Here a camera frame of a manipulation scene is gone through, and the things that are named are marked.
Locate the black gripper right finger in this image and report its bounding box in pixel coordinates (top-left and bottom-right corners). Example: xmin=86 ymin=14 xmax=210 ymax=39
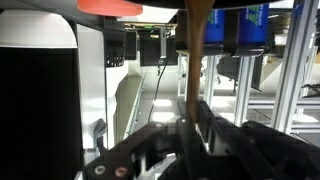
xmin=198 ymin=101 xmax=320 ymax=180

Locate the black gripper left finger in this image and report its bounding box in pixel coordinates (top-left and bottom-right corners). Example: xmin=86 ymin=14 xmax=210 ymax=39
xmin=82 ymin=99 xmax=201 ymax=180

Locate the wooden spoon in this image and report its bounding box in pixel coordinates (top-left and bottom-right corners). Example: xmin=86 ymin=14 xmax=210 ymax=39
xmin=186 ymin=5 xmax=211 ymax=123

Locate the small white bowl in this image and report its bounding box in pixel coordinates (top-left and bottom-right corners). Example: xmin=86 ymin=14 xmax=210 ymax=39
xmin=0 ymin=10 xmax=77 ymax=49

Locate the white black coffee machine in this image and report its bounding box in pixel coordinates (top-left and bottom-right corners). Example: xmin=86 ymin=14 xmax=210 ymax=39
xmin=104 ymin=18 xmax=127 ymax=98

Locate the toy white refrigerator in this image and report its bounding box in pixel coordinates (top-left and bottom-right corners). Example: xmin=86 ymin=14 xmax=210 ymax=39
xmin=77 ymin=24 xmax=106 ymax=157

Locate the orange plastic cup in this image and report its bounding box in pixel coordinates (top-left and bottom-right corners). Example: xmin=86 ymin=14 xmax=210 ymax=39
xmin=77 ymin=0 xmax=143 ymax=17

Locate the aluminium frame post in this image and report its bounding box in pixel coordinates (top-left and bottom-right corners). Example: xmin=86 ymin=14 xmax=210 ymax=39
xmin=271 ymin=0 xmax=319 ymax=133

